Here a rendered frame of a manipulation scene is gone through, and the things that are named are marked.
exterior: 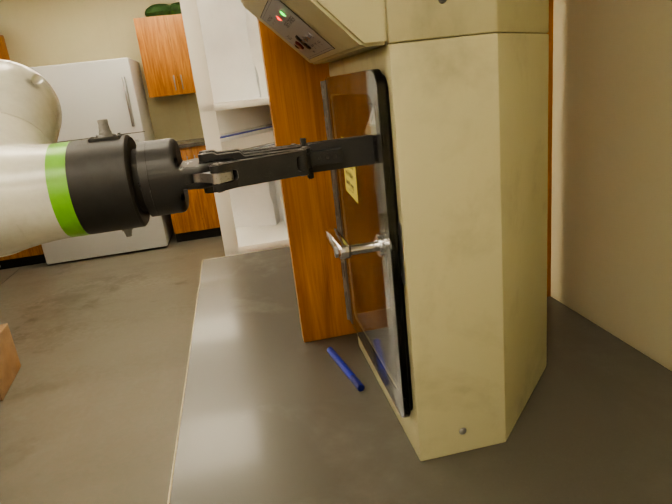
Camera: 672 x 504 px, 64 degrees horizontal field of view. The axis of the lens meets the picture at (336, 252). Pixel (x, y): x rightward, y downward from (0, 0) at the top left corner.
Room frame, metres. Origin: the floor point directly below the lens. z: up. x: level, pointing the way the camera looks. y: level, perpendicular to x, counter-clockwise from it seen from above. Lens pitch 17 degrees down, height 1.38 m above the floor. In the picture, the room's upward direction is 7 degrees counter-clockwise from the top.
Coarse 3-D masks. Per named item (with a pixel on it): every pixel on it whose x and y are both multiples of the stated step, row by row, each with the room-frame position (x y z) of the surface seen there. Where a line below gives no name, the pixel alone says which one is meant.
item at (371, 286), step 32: (352, 96) 0.66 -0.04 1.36; (384, 96) 0.55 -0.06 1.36; (352, 128) 0.67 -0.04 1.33; (384, 128) 0.54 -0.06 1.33; (384, 160) 0.54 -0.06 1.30; (384, 192) 0.55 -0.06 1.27; (352, 224) 0.74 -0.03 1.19; (384, 224) 0.56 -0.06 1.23; (352, 256) 0.76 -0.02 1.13; (384, 256) 0.57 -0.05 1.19; (352, 288) 0.79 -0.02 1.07; (384, 288) 0.59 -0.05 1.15; (352, 320) 0.82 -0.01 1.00; (384, 320) 0.60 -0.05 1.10; (384, 352) 0.62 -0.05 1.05; (384, 384) 0.63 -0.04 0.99
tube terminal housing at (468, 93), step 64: (448, 0) 0.55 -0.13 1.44; (512, 0) 0.60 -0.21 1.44; (384, 64) 0.56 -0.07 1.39; (448, 64) 0.55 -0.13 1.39; (512, 64) 0.59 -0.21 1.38; (448, 128) 0.55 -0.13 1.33; (512, 128) 0.59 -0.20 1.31; (448, 192) 0.55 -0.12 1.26; (512, 192) 0.59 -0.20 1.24; (448, 256) 0.55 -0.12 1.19; (512, 256) 0.59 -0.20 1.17; (448, 320) 0.55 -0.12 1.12; (512, 320) 0.58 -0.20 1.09; (448, 384) 0.55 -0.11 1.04; (512, 384) 0.58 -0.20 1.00; (448, 448) 0.54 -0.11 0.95
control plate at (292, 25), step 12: (276, 0) 0.63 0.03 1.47; (264, 12) 0.75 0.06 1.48; (276, 12) 0.69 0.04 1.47; (288, 12) 0.64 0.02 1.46; (276, 24) 0.76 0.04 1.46; (288, 24) 0.70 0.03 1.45; (300, 24) 0.65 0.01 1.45; (288, 36) 0.77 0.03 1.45; (300, 36) 0.71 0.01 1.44; (312, 48) 0.72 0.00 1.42; (324, 48) 0.67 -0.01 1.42
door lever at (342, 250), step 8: (328, 232) 0.64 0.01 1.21; (336, 232) 0.64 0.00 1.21; (328, 240) 0.64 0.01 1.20; (336, 240) 0.60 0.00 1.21; (344, 240) 0.60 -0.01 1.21; (376, 240) 0.59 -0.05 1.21; (336, 248) 0.58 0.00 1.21; (344, 248) 0.58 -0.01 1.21; (352, 248) 0.58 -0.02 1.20; (360, 248) 0.58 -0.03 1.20; (368, 248) 0.58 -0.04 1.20; (376, 248) 0.58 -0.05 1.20; (336, 256) 0.58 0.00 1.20; (344, 256) 0.57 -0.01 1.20
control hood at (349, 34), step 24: (264, 0) 0.69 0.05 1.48; (288, 0) 0.60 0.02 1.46; (312, 0) 0.53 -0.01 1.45; (336, 0) 0.53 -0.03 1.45; (360, 0) 0.54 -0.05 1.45; (384, 0) 0.54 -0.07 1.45; (312, 24) 0.61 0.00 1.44; (336, 24) 0.54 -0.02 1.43; (360, 24) 0.54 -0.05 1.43; (384, 24) 0.54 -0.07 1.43; (336, 48) 0.63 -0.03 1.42; (360, 48) 0.56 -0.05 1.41
